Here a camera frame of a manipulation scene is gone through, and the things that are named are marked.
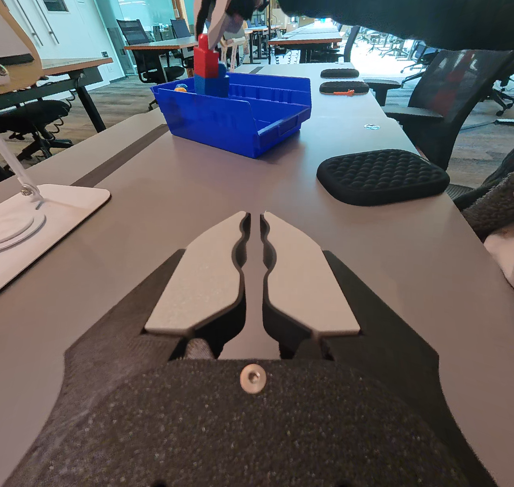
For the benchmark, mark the blue two-stud mega block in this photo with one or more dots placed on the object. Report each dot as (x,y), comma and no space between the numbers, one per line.
(211,85)

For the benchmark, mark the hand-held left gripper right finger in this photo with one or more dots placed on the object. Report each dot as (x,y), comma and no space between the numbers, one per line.
(309,290)

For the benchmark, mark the person's right forearm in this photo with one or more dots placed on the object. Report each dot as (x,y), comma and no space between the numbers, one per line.
(401,1)

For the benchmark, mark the wood-edged office desk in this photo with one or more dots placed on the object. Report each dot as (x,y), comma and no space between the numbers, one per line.
(305,39)
(160,44)
(76,63)

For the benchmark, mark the blue plastic bin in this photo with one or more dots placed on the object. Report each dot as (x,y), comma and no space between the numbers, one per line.
(208,121)

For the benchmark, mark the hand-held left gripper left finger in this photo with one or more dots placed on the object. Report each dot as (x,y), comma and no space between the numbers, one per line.
(200,286)

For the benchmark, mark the large black textured mat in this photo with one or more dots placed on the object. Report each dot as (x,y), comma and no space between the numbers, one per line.
(381,178)

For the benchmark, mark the round table grommet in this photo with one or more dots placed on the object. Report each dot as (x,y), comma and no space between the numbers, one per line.
(372,126)

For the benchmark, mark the red one-stud mega block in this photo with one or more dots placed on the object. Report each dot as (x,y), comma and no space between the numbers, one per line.
(204,59)

